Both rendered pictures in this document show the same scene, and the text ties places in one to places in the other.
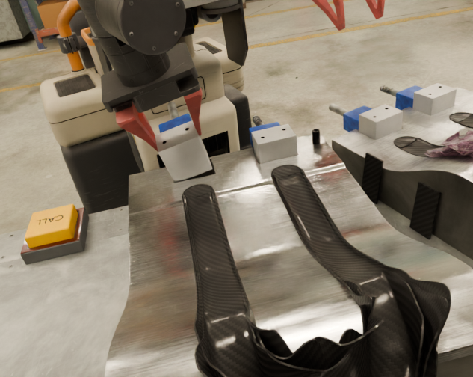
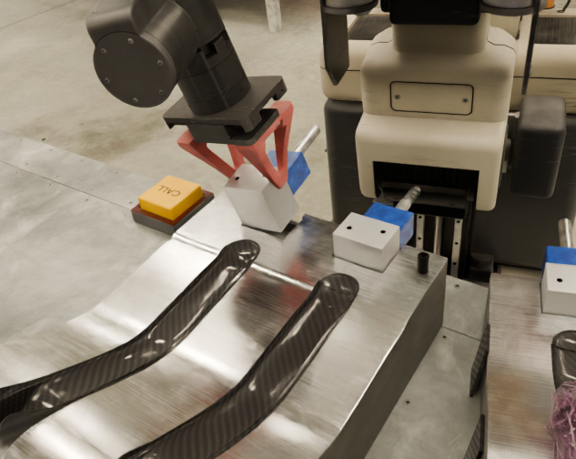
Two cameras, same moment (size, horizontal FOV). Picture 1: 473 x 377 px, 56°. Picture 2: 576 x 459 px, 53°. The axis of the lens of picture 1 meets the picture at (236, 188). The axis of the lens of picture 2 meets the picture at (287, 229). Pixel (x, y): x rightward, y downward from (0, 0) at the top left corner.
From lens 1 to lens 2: 34 cm
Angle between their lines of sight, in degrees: 36
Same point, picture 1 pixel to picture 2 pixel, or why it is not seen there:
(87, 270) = not seen: hidden behind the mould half
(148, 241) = (152, 274)
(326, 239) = (268, 397)
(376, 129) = (546, 299)
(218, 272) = (155, 350)
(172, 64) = (239, 102)
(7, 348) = (55, 289)
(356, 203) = (346, 382)
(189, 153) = (254, 204)
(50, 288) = (124, 257)
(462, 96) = not seen: outside the picture
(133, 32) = (109, 79)
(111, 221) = not seen: hidden behind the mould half
